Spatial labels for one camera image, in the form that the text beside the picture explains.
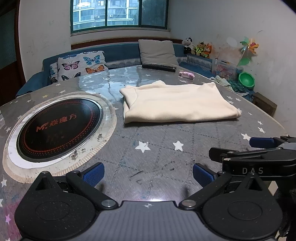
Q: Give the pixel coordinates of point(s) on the brown cardboard box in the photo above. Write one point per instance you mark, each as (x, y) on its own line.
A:
(263, 103)

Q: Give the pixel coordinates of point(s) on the large butterfly print pillow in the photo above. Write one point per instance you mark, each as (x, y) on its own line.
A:
(81, 64)

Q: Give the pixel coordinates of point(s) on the grey cushion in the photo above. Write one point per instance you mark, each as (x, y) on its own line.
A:
(157, 52)

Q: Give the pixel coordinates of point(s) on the dark wooden door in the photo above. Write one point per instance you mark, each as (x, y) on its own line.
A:
(9, 41)

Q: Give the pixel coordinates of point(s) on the small butterfly print pillow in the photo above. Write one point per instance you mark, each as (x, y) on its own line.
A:
(53, 74)

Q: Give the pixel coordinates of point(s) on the small pink packet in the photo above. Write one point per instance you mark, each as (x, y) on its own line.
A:
(186, 74)

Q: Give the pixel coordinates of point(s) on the cream sweatshirt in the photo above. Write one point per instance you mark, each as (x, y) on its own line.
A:
(180, 104)

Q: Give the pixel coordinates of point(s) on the blue sofa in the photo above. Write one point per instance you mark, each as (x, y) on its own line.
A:
(120, 53)

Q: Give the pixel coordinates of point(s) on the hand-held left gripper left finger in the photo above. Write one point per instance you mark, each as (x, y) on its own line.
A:
(93, 173)

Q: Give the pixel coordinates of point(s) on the green plastic bowl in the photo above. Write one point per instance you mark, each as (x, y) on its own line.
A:
(246, 80)

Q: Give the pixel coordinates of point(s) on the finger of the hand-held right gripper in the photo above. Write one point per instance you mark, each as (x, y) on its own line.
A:
(261, 142)
(217, 153)

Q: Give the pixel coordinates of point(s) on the panda plush toy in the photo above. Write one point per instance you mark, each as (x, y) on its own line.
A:
(188, 42)

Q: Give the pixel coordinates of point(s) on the grey star print tablecloth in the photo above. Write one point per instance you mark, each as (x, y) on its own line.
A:
(161, 143)

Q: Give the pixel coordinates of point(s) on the green plaid cloth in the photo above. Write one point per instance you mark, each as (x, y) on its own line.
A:
(238, 89)

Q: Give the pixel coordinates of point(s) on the clear plastic toy box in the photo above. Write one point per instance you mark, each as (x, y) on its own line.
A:
(225, 69)

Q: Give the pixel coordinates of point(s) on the orange fox plush toy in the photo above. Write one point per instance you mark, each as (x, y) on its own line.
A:
(208, 49)

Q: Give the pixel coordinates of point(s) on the black remote control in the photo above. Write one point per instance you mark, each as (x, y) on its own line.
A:
(159, 67)

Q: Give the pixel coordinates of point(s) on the round black induction cooktop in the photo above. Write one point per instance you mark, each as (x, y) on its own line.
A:
(60, 127)

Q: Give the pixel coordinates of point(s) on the pale crumpled cloth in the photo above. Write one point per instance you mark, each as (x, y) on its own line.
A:
(220, 81)

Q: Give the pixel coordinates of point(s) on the colourful pinwheel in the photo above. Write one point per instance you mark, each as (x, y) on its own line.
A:
(248, 46)

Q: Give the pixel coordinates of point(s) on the plush toy with yellow vest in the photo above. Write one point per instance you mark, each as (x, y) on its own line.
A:
(198, 49)

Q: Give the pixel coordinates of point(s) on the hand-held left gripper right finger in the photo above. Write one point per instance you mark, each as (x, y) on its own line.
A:
(203, 175)

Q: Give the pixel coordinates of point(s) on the green framed window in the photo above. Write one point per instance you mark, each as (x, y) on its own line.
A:
(120, 14)

